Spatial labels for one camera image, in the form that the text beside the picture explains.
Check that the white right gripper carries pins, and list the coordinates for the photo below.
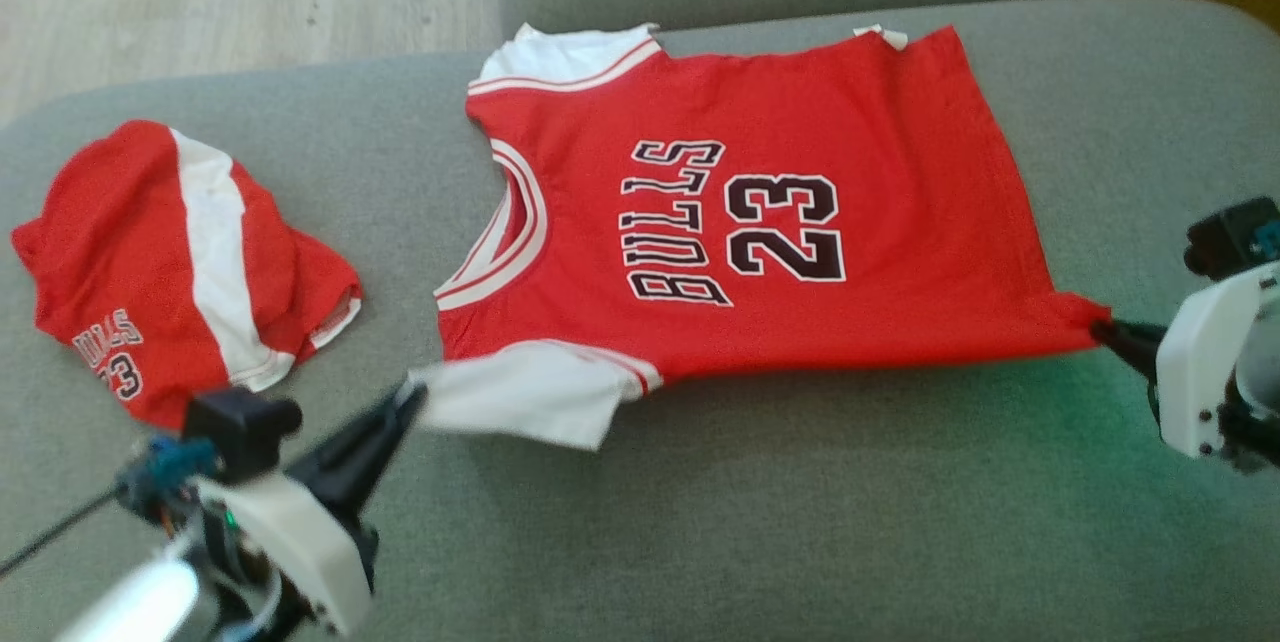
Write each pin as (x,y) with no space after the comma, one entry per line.
(1200,362)

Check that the red Bulls 23 jersey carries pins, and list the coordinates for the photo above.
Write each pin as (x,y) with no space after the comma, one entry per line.
(900,222)

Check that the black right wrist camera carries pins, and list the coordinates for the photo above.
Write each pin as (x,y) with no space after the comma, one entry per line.
(1230,237)

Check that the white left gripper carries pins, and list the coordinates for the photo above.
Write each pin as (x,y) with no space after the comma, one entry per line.
(310,552)

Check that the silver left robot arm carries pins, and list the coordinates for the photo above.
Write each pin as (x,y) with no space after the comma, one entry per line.
(140,602)

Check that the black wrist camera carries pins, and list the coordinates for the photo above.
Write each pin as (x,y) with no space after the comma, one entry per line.
(240,427)
(1230,237)

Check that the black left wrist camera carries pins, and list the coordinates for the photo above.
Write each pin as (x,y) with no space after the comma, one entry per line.
(240,427)

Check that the large grey sofa seat cushion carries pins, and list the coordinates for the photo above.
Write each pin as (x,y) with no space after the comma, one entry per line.
(800,522)

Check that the red shorts with white stripe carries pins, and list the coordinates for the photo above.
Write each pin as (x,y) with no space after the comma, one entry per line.
(110,222)

